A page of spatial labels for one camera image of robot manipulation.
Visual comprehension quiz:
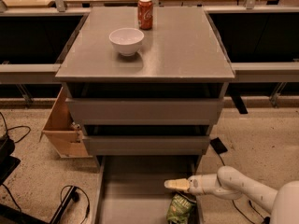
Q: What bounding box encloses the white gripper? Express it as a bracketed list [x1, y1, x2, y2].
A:
[164, 174, 220, 195]

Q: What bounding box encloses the green jalapeno chip bag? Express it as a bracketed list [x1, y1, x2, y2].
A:
[166, 192, 196, 224]

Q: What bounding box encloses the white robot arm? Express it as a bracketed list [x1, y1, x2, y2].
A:
[164, 166, 299, 224]

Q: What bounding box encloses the grey middle drawer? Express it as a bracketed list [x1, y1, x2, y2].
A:
[83, 136, 209, 156]

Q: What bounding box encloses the grey open bottom drawer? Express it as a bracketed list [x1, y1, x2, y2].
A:
[92, 156, 197, 224]

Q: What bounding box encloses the grey drawer cabinet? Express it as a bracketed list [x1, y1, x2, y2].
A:
[56, 7, 235, 157]

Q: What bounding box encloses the grey top drawer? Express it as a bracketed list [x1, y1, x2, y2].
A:
[66, 98, 223, 125]

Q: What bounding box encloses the black power adapter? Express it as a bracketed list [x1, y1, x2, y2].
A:
[210, 137, 228, 154]

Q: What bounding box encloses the black floor stand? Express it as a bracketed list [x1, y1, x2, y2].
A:
[49, 186, 78, 224]

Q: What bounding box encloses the brown cardboard box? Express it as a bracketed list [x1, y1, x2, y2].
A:
[42, 89, 89, 158]

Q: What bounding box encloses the white ceramic bowl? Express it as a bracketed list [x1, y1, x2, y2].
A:
[109, 28, 145, 56]

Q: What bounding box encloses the black equipment base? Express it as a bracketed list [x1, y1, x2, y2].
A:
[0, 134, 21, 185]

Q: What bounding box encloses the red soda can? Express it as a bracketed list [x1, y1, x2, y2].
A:
[137, 0, 153, 30]

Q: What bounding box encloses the black adapter cable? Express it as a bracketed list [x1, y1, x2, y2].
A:
[218, 152, 274, 224]

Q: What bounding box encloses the black looped cable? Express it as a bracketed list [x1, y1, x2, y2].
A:
[59, 184, 92, 224]

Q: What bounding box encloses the black cable left floor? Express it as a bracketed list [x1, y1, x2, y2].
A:
[0, 111, 32, 145]

